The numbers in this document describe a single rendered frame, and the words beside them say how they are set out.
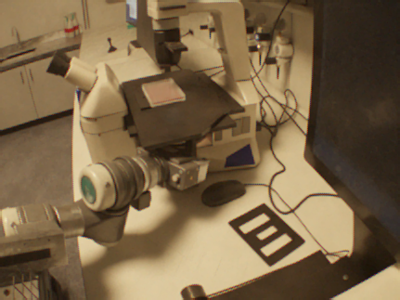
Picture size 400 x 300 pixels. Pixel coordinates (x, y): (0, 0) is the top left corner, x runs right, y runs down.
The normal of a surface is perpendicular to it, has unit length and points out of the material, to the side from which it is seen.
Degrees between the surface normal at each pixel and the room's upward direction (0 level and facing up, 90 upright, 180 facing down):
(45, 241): 82
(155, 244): 0
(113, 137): 90
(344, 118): 93
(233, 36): 90
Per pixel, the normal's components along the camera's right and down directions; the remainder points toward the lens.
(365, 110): -0.93, 0.27
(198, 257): -0.04, -0.81
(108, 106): 0.35, 0.48
